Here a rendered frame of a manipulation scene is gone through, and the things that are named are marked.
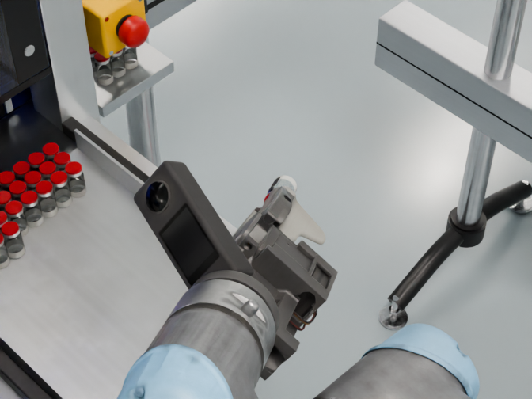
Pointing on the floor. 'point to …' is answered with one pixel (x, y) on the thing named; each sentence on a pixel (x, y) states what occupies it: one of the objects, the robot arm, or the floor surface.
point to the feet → (446, 243)
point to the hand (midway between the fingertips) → (268, 202)
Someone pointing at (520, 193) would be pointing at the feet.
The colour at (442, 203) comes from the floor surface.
